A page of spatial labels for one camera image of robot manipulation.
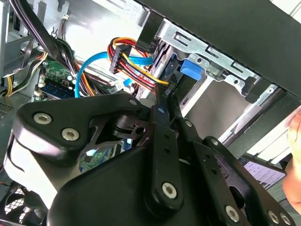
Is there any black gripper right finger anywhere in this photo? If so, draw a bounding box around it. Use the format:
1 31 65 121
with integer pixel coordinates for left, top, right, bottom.
168 93 297 226

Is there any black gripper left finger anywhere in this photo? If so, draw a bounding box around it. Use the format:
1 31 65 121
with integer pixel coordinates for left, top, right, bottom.
11 83 186 212

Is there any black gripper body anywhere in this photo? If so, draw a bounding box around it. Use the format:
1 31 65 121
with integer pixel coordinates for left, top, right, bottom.
46 145 236 226

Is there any multicolour power wire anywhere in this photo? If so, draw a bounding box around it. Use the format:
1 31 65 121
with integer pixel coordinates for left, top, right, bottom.
107 37 177 99

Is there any hard disk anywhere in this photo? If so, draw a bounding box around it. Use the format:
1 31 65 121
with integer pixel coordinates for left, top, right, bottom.
150 44 204 95

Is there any person bare hand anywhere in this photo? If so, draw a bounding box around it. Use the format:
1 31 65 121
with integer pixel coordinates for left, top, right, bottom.
282 109 301 212

